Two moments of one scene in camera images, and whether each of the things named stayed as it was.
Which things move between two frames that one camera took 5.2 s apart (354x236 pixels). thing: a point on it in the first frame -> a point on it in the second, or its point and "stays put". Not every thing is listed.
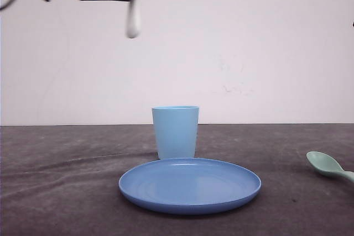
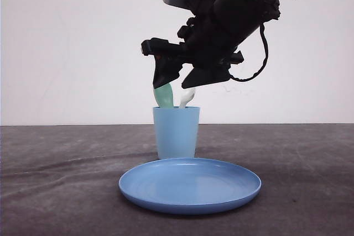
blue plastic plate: x=188 y=185 stays put
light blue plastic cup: x=176 y=130 stays put
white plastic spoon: x=134 y=22 -> x=186 y=95
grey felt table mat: x=62 y=179 stays put
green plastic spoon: x=327 y=164 -> x=164 y=96
